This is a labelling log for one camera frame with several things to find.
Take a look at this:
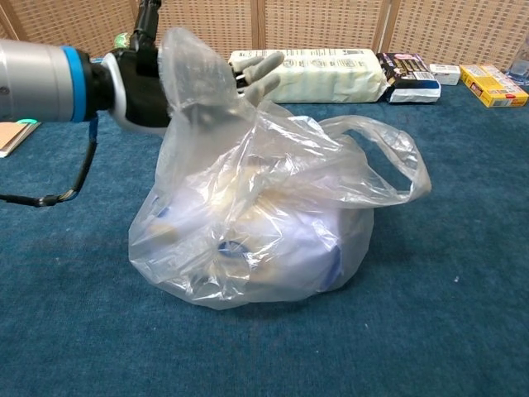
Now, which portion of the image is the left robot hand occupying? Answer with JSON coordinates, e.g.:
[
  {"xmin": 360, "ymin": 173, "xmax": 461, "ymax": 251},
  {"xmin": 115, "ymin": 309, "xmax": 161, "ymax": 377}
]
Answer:
[{"xmin": 101, "ymin": 0, "xmax": 286, "ymax": 133}]

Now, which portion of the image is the clear plastic shopping bag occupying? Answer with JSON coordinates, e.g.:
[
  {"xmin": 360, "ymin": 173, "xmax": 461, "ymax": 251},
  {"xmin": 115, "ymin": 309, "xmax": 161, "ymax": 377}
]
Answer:
[{"xmin": 128, "ymin": 27, "xmax": 433, "ymax": 311}]

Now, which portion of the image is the brown spiral notebook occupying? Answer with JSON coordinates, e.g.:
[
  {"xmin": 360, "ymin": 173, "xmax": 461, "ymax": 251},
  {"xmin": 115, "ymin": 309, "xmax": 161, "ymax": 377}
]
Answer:
[{"xmin": 0, "ymin": 121, "xmax": 41, "ymax": 159}]

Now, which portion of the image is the long white paper pack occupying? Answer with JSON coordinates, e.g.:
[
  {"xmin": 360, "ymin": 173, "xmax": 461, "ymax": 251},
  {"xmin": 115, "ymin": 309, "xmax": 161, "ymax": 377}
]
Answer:
[{"xmin": 228, "ymin": 48, "xmax": 390, "ymax": 104}]

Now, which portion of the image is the wicker folding screen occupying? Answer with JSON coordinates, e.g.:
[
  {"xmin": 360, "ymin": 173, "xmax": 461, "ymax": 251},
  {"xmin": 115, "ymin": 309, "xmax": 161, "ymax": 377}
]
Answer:
[{"xmin": 0, "ymin": 0, "xmax": 529, "ymax": 82}]

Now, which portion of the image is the white blue tissue pack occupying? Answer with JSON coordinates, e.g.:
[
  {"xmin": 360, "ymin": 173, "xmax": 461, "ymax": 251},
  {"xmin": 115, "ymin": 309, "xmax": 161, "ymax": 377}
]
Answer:
[{"xmin": 140, "ymin": 194, "xmax": 344, "ymax": 299}]

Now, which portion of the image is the dark sanitary pad pack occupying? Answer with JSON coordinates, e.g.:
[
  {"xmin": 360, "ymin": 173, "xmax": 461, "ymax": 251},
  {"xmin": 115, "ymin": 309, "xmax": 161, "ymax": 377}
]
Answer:
[{"xmin": 375, "ymin": 52, "xmax": 442, "ymax": 103}]

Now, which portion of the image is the blue carpet table cover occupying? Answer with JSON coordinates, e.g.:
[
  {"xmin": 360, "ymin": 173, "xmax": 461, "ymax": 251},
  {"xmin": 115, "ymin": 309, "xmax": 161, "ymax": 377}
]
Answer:
[{"xmin": 0, "ymin": 76, "xmax": 529, "ymax": 397}]

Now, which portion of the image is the small white box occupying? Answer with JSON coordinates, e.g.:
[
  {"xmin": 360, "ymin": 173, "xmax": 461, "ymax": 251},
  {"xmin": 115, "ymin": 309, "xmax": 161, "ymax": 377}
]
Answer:
[{"xmin": 429, "ymin": 63, "xmax": 461, "ymax": 86}]

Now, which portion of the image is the yellow box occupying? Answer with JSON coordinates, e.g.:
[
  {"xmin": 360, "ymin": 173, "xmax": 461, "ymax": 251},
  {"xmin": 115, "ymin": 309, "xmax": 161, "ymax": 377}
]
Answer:
[{"xmin": 459, "ymin": 64, "xmax": 529, "ymax": 108}]

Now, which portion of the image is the clear water bottle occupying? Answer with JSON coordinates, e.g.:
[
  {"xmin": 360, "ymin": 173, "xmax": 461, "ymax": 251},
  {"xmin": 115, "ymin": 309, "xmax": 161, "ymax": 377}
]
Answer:
[{"xmin": 506, "ymin": 41, "xmax": 529, "ymax": 86}]

